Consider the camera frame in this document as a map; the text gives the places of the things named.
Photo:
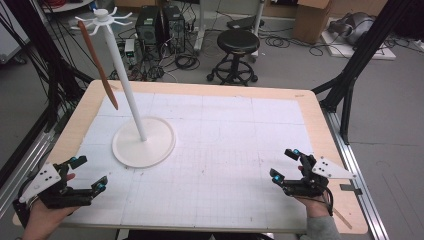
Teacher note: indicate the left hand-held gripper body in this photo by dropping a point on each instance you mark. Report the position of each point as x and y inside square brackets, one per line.
[43, 181]

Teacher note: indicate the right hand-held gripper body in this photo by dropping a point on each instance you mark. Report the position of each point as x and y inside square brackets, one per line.
[320, 173]

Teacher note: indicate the white rack stand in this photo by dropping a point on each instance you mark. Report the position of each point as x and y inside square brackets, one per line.
[143, 146]

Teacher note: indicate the long brown wooden utensil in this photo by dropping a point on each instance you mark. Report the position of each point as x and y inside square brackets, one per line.
[100, 70]

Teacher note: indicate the person's right hand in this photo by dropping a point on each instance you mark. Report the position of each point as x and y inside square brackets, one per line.
[315, 206]

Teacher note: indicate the person's left hand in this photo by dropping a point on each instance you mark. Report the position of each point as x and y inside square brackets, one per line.
[50, 216]

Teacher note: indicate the black tape piece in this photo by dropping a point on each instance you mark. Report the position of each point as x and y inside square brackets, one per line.
[350, 188]

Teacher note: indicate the thin wooden strip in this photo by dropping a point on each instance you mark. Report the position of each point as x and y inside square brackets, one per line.
[342, 219]

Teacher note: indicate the white grid mat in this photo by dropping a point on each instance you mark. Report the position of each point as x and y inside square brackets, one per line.
[216, 160]

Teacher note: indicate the white power supply unit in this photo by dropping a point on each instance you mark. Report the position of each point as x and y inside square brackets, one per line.
[130, 50]

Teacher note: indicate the black round stool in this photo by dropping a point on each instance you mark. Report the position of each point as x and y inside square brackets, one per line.
[237, 41]

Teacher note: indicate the open cardboard box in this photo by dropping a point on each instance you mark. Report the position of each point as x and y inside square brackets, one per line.
[311, 21]

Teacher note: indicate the white floor board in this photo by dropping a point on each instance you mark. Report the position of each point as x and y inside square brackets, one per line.
[383, 53]

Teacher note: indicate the grey robot dog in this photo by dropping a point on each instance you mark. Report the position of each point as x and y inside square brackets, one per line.
[353, 28]

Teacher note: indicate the black computer tower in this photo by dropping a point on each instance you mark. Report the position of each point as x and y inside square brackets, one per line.
[174, 30]
[149, 31]

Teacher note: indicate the aluminium rail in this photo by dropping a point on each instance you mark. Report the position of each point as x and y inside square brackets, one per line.
[360, 173]
[23, 173]

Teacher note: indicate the black metal frame strut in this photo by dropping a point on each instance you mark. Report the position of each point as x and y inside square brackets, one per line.
[360, 56]

